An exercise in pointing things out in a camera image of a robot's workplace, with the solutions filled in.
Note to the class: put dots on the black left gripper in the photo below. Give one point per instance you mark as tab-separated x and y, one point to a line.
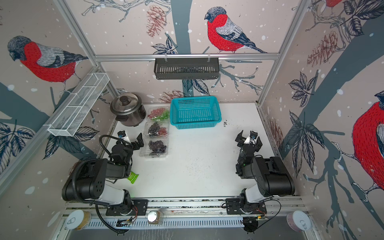
140	143

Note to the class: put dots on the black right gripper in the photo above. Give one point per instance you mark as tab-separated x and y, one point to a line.
240	138

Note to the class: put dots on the red grape bunch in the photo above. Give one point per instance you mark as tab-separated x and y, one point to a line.
156	112
162	132

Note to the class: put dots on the clear plastic clamshell container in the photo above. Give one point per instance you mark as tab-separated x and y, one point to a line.
166	107

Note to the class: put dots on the green grape bunch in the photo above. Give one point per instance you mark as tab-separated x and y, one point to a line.
164	116

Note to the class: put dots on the dark purple grape bunch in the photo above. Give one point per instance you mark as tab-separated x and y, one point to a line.
157	148

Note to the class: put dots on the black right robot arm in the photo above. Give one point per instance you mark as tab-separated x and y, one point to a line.
271	176

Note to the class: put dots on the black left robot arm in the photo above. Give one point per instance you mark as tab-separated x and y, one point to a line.
87	182

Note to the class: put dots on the green snack packet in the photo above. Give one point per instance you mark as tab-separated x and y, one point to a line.
132	177

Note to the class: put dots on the stainless steel rice cooker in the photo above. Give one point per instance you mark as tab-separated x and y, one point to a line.
128	109

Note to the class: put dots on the teal plastic basket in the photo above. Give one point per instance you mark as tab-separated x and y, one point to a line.
195	112

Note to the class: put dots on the small silver round can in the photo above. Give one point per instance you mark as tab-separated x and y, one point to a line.
154	217

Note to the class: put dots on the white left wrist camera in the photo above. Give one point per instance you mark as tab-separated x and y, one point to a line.
123	138

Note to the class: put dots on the white wire shelf basket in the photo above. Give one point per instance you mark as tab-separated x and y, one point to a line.
81	101

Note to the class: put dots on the black hanging wire basket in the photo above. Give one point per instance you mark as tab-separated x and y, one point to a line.
187	69

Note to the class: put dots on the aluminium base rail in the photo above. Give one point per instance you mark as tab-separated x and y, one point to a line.
200	212

